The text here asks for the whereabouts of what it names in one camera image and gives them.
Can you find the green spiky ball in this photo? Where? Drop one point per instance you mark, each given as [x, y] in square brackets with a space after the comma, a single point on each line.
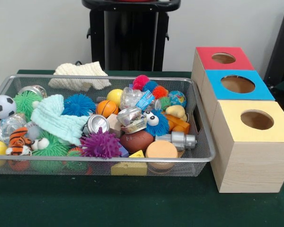
[26, 101]

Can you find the yellow cheese wedge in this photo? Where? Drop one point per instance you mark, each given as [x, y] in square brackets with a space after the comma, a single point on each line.
[128, 167]

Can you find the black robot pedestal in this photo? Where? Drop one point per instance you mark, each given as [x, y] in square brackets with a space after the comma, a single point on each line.
[132, 38]

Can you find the wooden three-hole box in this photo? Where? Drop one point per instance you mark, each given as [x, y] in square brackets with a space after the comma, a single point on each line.
[251, 161]

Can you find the dark green tablecloth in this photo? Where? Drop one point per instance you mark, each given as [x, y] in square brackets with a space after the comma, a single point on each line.
[132, 203]

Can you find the purple spiky ball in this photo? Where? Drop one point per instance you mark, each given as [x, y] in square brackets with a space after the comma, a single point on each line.
[100, 144]

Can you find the clear mesh bin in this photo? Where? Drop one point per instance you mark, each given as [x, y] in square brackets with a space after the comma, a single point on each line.
[204, 142]

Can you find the mint green knit cloth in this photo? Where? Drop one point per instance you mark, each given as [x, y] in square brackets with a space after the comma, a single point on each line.
[57, 120]

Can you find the cream knit cloth roll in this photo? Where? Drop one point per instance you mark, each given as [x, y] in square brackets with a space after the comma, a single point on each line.
[80, 75]

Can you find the black and white soccer ball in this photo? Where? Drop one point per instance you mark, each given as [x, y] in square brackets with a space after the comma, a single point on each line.
[2, 107]

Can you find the brown toy football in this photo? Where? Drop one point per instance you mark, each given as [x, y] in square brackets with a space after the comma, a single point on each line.
[136, 141]

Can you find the blue fuzzy monster toy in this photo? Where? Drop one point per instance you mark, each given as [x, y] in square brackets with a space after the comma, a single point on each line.
[156, 124]

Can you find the yellow ball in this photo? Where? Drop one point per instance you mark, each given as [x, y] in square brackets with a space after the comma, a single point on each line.
[114, 96]

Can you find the orange tiger plush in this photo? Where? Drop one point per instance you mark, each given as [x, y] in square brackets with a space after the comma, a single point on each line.
[19, 142]

